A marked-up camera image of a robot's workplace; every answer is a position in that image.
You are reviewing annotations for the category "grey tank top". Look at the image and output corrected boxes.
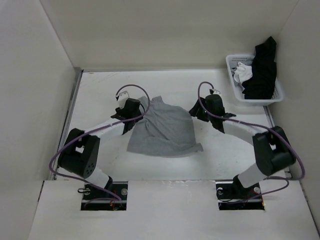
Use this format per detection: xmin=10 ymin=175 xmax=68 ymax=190
xmin=127 ymin=96 xmax=204 ymax=158

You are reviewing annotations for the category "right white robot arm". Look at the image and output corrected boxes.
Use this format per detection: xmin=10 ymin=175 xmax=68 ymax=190
xmin=189 ymin=94 xmax=296 ymax=198

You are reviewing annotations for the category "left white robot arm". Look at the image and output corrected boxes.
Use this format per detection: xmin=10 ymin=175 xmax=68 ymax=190
xmin=57 ymin=98 xmax=143 ymax=200

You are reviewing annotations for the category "white tank top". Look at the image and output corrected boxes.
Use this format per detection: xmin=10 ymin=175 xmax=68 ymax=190
xmin=233 ymin=62 xmax=253 ymax=84

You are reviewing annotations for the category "black tank top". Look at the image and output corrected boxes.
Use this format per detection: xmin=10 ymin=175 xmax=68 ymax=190
xmin=241 ymin=36 xmax=277 ymax=100

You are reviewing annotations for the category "white plastic laundry basket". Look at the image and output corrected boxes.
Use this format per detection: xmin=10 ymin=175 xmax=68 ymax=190
xmin=225 ymin=53 xmax=284 ymax=107

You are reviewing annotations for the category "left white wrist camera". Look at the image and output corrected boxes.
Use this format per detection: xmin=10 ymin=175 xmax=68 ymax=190
xmin=115 ymin=90 xmax=130 ymax=109

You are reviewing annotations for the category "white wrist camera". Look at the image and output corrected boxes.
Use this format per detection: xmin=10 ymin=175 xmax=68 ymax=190
xmin=115 ymin=90 xmax=130 ymax=109
xmin=209 ymin=88 xmax=221 ymax=96

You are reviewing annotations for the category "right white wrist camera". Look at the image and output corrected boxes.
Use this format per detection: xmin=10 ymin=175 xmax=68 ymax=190
xmin=209 ymin=88 xmax=221 ymax=96

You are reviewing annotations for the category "left metal table rail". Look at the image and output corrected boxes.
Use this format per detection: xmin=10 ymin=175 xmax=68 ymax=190
xmin=48 ymin=66 xmax=84 ymax=181

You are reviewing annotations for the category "metal table rail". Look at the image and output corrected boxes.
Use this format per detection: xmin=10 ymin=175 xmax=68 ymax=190
xmin=48 ymin=66 xmax=84 ymax=181
xmin=263 ymin=106 xmax=292 ymax=179

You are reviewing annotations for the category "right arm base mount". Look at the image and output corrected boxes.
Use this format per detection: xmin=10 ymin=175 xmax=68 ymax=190
xmin=216 ymin=181 xmax=265 ymax=211

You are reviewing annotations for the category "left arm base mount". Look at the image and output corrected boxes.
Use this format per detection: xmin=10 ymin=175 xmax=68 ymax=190
xmin=77 ymin=181 xmax=129 ymax=212

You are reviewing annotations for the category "right metal table rail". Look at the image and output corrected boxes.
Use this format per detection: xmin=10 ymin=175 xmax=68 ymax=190
xmin=263 ymin=106 xmax=292 ymax=179

